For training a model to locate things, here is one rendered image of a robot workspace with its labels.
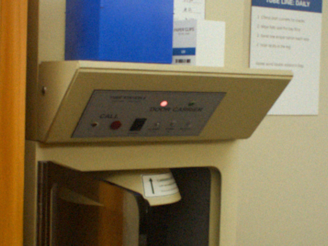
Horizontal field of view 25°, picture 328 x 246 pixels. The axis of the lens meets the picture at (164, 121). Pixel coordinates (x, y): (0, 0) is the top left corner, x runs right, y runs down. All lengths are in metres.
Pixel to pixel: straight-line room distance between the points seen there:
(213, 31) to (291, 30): 0.78
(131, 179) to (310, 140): 0.82
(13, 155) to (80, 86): 0.11
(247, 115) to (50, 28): 0.29
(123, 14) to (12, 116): 0.18
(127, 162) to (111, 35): 0.21
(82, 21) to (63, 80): 0.08
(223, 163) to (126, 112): 0.22
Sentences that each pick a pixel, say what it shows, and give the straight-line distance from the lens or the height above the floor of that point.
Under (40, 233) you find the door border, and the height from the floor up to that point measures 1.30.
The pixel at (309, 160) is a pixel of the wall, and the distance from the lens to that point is 1.79.
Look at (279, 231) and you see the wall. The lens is 1.76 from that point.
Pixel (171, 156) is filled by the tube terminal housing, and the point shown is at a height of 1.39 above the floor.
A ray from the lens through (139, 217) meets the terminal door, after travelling 0.65.
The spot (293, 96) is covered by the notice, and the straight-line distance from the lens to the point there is 1.74.
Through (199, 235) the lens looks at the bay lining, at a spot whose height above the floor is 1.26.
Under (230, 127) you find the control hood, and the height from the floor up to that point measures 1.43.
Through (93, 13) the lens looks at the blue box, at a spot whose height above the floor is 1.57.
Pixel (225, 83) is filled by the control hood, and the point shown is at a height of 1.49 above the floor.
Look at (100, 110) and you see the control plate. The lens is 0.90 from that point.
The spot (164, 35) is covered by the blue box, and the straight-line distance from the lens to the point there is 0.90.
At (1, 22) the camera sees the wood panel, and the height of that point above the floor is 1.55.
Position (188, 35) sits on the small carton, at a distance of 0.96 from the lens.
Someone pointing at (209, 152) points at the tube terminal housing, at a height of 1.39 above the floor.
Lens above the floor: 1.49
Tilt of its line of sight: 3 degrees down
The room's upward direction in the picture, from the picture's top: 2 degrees clockwise
